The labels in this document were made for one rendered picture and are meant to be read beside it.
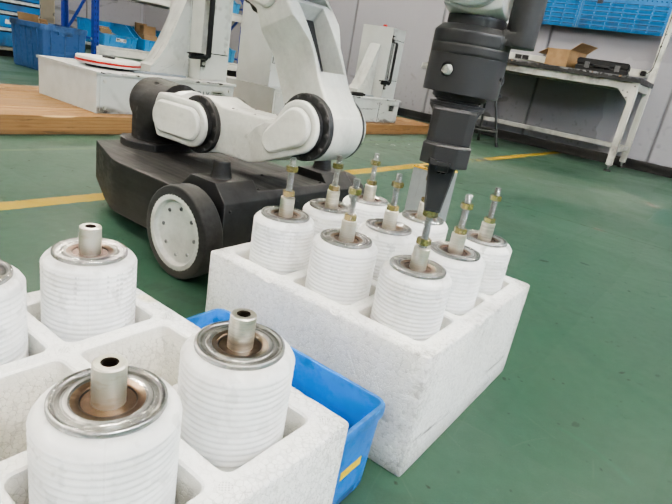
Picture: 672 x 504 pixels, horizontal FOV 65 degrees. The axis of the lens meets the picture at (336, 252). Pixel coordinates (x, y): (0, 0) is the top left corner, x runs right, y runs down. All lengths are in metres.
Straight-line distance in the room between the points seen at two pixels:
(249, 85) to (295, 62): 2.38
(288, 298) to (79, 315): 0.28
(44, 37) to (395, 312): 4.67
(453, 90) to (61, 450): 0.49
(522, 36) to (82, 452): 0.55
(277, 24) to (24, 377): 0.87
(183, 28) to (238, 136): 1.87
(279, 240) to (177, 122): 0.70
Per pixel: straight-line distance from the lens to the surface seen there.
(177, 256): 1.17
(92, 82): 2.74
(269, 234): 0.79
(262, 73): 3.50
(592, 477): 0.89
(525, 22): 0.64
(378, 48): 4.52
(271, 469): 0.45
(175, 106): 1.42
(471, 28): 0.63
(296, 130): 1.13
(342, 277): 0.73
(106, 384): 0.38
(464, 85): 0.62
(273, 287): 0.76
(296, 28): 1.19
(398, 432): 0.71
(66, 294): 0.60
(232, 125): 1.33
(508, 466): 0.83
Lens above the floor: 0.49
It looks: 20 degrees down
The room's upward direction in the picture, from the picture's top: 10 degrees clockwise
